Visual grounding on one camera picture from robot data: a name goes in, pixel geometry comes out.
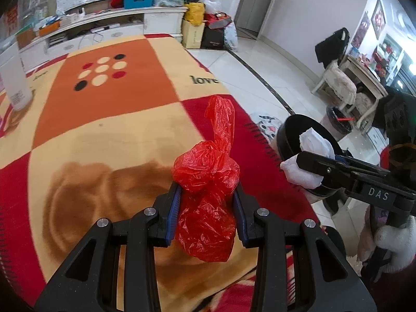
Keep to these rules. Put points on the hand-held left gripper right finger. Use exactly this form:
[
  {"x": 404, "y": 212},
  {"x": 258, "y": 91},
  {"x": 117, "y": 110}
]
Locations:
[{"x": 239, "y": 214}]

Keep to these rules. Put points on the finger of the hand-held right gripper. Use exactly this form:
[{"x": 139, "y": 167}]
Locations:
[
  {"x": 325, "y": 167},
  {"x": 360, "y": 166}
]

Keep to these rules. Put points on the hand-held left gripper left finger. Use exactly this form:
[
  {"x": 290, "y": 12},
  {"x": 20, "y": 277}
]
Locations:
[{"x": 175, "y": 211}]

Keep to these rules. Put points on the white tissue wad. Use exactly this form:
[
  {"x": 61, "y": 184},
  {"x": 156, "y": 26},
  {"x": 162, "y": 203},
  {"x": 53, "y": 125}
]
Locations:
[{"x": 312, "y": 143}]

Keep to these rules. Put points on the red plastic bag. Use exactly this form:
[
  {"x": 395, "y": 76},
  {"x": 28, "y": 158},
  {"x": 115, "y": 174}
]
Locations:
[{"x": 204, "y": 175}]

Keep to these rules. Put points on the black trash bin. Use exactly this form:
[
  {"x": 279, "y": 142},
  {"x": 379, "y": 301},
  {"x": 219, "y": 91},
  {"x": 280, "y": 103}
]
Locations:
[{"x": 292, "y": 133}]

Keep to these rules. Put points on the person's right forearm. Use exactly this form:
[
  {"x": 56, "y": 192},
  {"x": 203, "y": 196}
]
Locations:
[{"x": 399, "y": 292}]

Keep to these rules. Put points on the person's right hand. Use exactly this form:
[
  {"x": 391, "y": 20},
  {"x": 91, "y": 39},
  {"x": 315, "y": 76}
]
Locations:
[{"x": 401, "y": 247}]

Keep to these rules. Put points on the round bin with black liner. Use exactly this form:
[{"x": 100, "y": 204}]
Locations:
[{"x": 334, "y": 126}]

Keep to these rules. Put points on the red stick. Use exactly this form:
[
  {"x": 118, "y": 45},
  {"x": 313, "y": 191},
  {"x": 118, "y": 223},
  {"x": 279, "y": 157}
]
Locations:
[{"x": 347, "y": 118}]

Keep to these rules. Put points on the white chair lace cushion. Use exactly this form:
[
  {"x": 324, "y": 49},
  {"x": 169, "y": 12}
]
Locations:
[{"x": 364, "y": 104}]

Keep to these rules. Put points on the cat print floor mat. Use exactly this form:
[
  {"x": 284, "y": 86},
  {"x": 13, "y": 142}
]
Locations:
[{"x": 266, "y": 125}]

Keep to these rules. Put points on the white chair with jacket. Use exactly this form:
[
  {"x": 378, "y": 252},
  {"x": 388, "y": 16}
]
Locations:
[{"x": 339, "y": 83}]

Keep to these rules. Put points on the orange red printed blanket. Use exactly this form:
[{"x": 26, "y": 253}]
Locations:
[{"x": 113, "y": 143}]

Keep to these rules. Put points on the cream dining table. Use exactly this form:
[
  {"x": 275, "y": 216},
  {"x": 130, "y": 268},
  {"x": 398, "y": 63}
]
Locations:
[{"x": 360, "y": 68}]

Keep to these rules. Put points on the black jacket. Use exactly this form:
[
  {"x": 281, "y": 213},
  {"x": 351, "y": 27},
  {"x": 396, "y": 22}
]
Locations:
[{"x": 331, "y": 47}]

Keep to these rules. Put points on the white printed plastic bag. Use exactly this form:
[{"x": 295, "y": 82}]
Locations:
[{"x": 230, "y": 37}]

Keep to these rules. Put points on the black shopping bag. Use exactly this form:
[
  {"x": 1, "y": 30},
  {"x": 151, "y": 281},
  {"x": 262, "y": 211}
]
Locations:
[{"x": 213, "y": 39}]

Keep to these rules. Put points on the cardboard box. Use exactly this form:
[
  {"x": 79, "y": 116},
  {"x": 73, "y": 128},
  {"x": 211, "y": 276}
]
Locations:
[{"x": 193, "y": 35}]

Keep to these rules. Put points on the grey door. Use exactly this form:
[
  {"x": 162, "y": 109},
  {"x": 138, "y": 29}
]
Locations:
[{"x": 256, "y": 3}]

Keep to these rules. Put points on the red gift bag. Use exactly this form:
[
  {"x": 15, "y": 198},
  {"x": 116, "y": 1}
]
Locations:
[{"x": 217, "y": 19}]

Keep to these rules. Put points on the white tv cabinet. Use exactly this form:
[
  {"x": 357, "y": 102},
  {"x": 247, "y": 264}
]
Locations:
[{"x": 162, "y": 22}]

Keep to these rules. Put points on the white set-top box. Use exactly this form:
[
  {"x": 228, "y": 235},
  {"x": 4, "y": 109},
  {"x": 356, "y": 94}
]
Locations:
[{"x": 104, "y": 28}]

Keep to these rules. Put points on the yellow bag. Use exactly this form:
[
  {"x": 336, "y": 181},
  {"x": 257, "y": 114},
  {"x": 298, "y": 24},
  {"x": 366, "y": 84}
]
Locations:
[{"x": 195, "y": 13}]

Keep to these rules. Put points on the clear plastic bag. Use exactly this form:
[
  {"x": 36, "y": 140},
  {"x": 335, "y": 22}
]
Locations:
[{"x": 211, "y": 3}]

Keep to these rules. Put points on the white plastic bottle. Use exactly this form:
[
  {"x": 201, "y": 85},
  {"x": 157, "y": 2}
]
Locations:
[{"x": 16, "y": 78}]

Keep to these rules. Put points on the blue basket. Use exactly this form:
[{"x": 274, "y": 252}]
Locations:
[{"x": 138, "y": 2}]

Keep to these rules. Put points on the orange box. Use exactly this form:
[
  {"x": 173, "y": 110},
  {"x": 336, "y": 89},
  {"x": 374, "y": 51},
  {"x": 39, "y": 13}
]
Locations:
[{"x": 50, "y": 29}]

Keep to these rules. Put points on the framed wall picture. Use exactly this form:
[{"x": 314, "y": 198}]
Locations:
[
  {"x": 378, "y": 18},
  {"x": 360, "y": 31}
]

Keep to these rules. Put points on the small white camera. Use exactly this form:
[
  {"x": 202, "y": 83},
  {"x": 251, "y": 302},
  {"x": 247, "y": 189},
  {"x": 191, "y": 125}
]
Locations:
[{"x": 81, "y": 10}]

